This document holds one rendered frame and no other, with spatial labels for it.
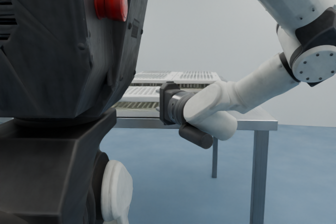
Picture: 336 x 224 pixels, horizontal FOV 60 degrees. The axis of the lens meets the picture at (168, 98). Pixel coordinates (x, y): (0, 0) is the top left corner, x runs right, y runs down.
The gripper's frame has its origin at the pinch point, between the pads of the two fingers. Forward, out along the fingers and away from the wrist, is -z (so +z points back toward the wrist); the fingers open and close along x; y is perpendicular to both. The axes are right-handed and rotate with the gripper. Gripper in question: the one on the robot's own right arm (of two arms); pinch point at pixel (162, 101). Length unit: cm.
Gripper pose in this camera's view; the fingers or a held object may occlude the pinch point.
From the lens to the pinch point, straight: 86.7
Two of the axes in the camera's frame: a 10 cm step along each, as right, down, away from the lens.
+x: 0.0, 9.9, 1.7
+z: 4.8, 1.5, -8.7
